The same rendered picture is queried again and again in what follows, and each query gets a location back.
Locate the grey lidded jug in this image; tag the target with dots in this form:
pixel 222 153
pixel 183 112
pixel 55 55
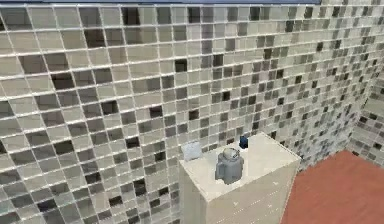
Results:
pixel 229 168

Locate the cream chest of drawers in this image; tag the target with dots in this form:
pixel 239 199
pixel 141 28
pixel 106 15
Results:
pixel 260 186

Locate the pale grey box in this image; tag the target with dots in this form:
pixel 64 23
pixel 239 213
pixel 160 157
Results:
pixel 192 150

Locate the small dark blue box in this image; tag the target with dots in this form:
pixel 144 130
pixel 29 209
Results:
pixel 243 142

